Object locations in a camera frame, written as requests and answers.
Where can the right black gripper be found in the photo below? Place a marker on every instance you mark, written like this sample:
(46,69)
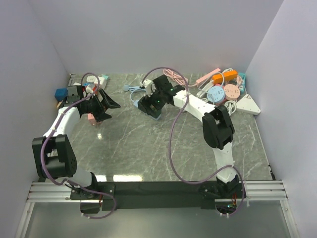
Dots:
(147,101)

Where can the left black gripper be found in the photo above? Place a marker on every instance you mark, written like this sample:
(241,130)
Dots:
(107,102)

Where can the dark green cube adapter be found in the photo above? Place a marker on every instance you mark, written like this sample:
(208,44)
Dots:
(154,113)

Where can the light blue long power strip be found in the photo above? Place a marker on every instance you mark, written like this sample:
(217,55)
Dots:
(136,89)

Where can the pink cube socket adapter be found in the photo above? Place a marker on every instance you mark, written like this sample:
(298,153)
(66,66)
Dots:
(92,120)

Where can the blue cube socket adapter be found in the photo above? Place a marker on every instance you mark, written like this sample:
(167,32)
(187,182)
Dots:
(61,94)

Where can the light blue round power strip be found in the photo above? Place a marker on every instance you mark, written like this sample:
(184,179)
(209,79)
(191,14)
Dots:
(213,92)

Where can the orange power strip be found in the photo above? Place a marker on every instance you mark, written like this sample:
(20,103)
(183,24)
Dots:
(227,76)

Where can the pink round power strip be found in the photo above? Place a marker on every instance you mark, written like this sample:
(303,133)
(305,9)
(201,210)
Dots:
(232,91)

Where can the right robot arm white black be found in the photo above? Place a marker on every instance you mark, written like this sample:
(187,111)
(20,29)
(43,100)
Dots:
(218,129)

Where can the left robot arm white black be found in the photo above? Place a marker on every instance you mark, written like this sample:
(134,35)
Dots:
(53,154)

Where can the white teal cube adapter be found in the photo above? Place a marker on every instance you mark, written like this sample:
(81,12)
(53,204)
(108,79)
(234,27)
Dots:
(103,81)

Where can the white double adapter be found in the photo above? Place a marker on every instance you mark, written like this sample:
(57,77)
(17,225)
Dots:
(91,79)

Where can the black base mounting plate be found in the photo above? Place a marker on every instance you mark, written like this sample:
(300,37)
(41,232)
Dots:
(159,194)

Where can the white triangular power strip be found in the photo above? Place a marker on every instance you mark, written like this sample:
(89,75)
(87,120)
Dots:
(247,105)

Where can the teal power strip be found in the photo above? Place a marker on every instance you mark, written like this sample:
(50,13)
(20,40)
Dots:
(242,82)

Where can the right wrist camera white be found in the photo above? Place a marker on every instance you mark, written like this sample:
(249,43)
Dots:
(149,87)

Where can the aluminium rail frame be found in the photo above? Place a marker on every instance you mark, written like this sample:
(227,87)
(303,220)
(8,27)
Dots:
(47,192)

